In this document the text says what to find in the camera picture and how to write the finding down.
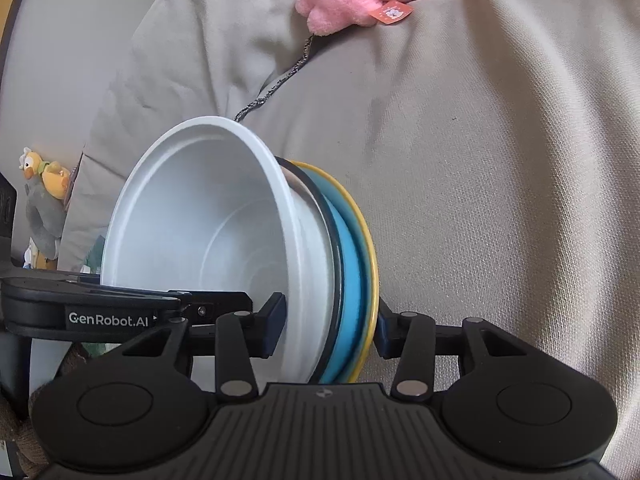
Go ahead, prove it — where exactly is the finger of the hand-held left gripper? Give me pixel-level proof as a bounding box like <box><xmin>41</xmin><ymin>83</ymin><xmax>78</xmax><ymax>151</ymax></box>
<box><xmin>167</xmin><ymin>290</ymin><xmax>254</xmax><ymax>322</ymax></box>

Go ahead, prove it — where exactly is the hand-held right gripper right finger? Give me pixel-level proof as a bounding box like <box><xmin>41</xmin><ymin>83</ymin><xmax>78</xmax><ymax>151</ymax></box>
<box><xmin>373</xmin><ymin>297</ymin><xmax>537</xmax><ymax>400</ymax></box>

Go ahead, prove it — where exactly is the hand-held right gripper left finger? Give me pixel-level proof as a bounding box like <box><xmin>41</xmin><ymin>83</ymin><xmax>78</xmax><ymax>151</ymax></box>
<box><xmin>122</xmin><ymin>292</ymin><xmax>287</xmax><ymax>402</ymax></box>

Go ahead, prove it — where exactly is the white bowl with gold rim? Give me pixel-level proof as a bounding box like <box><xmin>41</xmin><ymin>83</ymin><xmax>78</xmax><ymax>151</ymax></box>
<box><xmin>290</xmin><ymin>160</ymin><xmax>379</xmax><ymax>383</ymax></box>

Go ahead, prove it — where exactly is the blue enamel bowl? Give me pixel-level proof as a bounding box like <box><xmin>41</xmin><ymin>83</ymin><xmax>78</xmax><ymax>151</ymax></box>
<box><xmin>274</xmin><ymin>156</ymin><xmax>365</xmax><ymax>385</ymax></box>

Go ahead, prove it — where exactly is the white plastic bowl orange label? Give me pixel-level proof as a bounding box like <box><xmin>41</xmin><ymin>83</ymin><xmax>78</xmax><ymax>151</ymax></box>
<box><xmin>100</xmin><ymin>116</ymin><xmax>346</xmax><ymax>386</ymax></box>

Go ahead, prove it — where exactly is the teal cloth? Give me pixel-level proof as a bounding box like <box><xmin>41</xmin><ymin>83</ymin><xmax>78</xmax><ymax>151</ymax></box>
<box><xmin>80</xmin><ymin>237</ymin><xmax>109</xmax><ymax>281</ymax></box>

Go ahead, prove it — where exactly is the black device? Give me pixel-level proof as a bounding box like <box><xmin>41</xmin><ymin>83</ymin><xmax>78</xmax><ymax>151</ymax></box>
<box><xmin>0</xmin><ymin>172</ymin><xmax>19</xmax><ymax>272</ymax></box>

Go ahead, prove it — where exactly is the yellow and grey plush toy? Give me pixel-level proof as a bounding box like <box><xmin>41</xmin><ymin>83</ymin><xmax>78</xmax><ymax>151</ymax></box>
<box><xmin>17</xmin><ymin>147</ymin><xmax>74</xmax><ymax>271</ymax></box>

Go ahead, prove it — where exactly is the braided grey cord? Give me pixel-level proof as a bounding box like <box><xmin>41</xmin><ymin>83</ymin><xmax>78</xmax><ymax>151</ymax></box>
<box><xmin>232</xmin><ymin>35</ymin><xmax>317</xmax><ymax>123</ymax></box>

